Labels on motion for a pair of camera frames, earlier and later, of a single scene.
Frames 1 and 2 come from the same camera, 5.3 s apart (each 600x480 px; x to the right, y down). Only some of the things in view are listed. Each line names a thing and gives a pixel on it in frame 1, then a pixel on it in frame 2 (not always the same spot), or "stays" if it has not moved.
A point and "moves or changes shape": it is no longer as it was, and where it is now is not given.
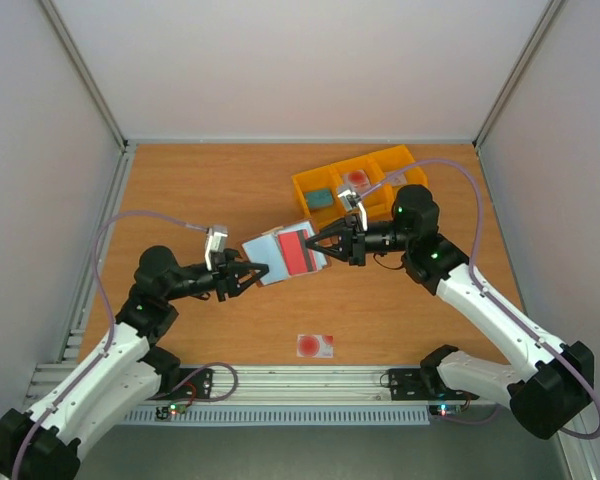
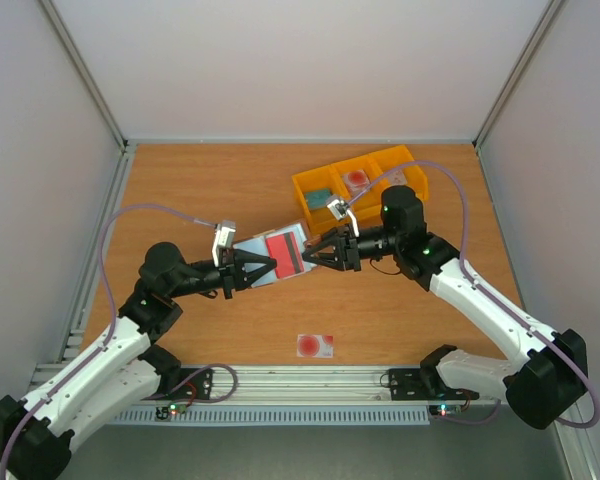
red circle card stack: [358, 180] stays
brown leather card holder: [285, 252] moves or changes shape
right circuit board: [445, 409] stays
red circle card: [315, 345] stays
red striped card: [298, 258] moves or changes shape
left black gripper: [224, 278] stays
